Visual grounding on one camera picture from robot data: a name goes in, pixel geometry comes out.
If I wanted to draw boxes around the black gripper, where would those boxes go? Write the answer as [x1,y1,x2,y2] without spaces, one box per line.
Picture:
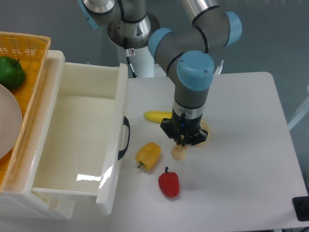
[160,113,207,146]

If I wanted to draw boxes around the square bread roll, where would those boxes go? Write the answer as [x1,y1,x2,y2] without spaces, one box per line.
[171,145,186,161]

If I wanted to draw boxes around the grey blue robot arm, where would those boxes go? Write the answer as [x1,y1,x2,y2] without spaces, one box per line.
[79,0,242,145]

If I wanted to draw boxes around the round knotted bread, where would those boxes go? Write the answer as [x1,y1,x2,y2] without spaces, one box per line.
[196,119,211,147]

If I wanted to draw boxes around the upper white drawer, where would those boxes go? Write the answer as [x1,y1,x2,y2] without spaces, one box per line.
[32,62,128,216]

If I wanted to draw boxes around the white drawer cabinet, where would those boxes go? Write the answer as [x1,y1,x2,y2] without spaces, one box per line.
[0,50,75,219]

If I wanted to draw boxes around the yellow banana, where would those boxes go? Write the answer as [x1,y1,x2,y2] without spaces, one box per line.
[143,111,172,124]

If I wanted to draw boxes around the yellow bell pepper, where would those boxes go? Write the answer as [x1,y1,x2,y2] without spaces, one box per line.
[135,142,161,171]

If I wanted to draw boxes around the red bell pepper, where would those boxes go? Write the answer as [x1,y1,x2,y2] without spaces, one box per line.
[158,167,180,198]

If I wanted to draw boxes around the black device at edge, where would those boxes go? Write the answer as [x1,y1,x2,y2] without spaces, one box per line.
[292,196,309,221]

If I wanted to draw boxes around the white plate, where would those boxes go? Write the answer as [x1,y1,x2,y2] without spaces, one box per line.
[0,85,22,158]

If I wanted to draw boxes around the orange wicker basket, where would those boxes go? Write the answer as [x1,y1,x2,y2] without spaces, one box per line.
[0,31,51,192]

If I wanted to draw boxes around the green bell pepper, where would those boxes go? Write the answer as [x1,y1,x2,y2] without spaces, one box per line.
[0,56,26,90]

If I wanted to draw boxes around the black drawer handle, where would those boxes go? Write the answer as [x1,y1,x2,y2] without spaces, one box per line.
[118,116,131,160]

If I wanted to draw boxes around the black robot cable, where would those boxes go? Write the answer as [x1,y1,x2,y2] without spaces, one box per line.
[124,37,138,78]

